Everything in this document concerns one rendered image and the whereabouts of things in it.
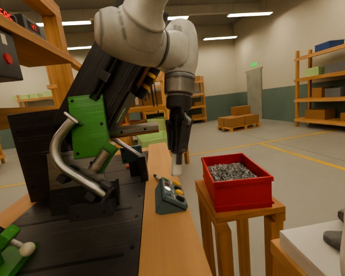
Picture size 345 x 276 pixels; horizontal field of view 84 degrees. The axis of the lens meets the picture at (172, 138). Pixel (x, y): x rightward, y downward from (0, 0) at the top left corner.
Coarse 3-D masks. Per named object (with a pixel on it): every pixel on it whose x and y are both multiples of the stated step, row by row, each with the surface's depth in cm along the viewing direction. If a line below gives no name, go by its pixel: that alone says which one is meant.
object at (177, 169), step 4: (172, 156) 57; (172, 160) 57; (172, 164) 57; (176, 164) 57; (172, 168) 57; (176, 168) 57; (180, 168) 57; (172, 172) 57; (176, 172) 57; (180, 172) 57
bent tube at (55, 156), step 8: (64, 112) 60; (72, 120) 60; (64, 128) 60; (56, 136) 60; (64, 136) 61; (56, 144) 60; (56, 152) 60; (56, 160) 59; (56, 168) 59; (64, 168) 59; (72, 168) 60; (72, 176) 59; (80, 176) 59; (80, 184) 59; (88, 184) 59; (96, 184) 60; (96, 192) 59; (104, 192) 59
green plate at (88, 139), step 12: (72, 96) 64; (84, 96) 65; (72, 108) 64; (84, 108) 64; (96, 108) 65; (84, 120) 64; (96, 120) 64; (72, 132) 64; (84, 132) 64; (96, 132) 64; (108, 132) 72; (72, 144) 63; (84, 144) 63; (96, 144) 64; (84, 156) 63
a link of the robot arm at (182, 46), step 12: (168, 24) 54; (180, 24) 52; (192, 24) 54; (168, 36) 48; (180, 36) 50; (192, 36) 53; (168, 48) 49; (180, 48) 50; (192, 48) 53; (168, 60) 50; (180, 60) 51; (192, 60) 53; (168, 72) 54; (192, 72) 54
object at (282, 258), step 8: (272, 240) 48; (272, 248) 48; (280, 248) 45; (280, 256) 45; (288, 256) 43; (280, 264) 45; (288, 264) 42; (296, 264) 41; (288, 272) 43; (296, 272) 40
